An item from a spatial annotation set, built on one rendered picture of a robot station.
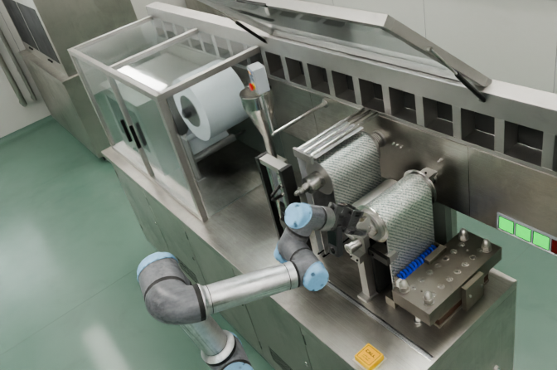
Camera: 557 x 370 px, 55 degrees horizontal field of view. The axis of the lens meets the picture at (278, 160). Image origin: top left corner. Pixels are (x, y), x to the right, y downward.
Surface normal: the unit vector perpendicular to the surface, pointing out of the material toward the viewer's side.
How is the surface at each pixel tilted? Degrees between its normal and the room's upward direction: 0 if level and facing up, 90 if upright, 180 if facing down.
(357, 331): 0
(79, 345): 0
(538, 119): 90
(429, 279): 0
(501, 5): 90
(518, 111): 90
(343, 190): 92
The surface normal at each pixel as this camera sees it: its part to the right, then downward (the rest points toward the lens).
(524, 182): -0.77, 0.48
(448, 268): -0.21, -0.82
